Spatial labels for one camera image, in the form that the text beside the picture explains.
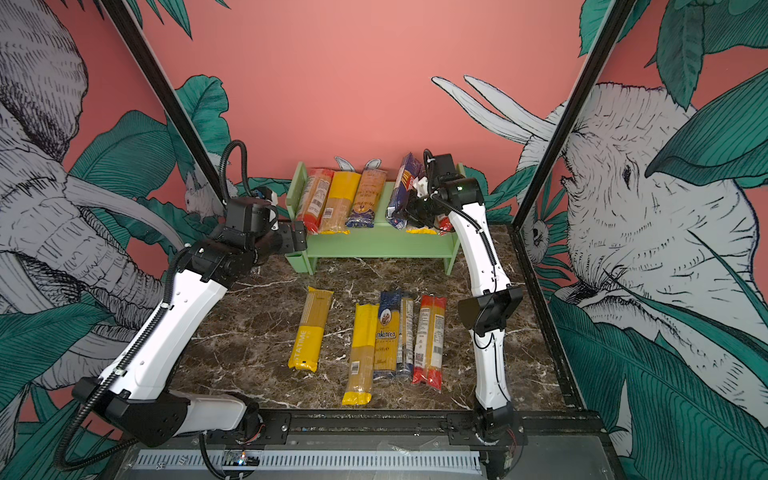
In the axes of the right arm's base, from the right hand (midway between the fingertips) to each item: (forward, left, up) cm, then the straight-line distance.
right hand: (391, 209), depth 78 cm
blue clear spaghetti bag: (-29, -4, -30) cm, 42 cm away
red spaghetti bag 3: (-24, -11, -30) cm, 41 cm away
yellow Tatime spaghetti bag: (-27, +25, -32) cm, 49 cm away
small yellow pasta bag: (+8, +7, -3) cm, 11 cm away
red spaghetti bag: (+15, +23, -3) cm, 28 cm away
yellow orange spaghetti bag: (-3, -8, -5) cm, 10 cm away
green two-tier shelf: (+7, +5, -20) cm, 22 cm away
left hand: (-8, +25, +3) cm, 26 cm away
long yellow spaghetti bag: (-29, +8, -30) cm, 42 cm away
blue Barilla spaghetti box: (+16, -5, +1) cm, 17 cm away
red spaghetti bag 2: (-1, -14, -4) cm, 15 cm away
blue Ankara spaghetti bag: (-23, +1, -29) cm, 37 cm away
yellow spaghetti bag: (+8, +15, -3) cm, 18 cm away
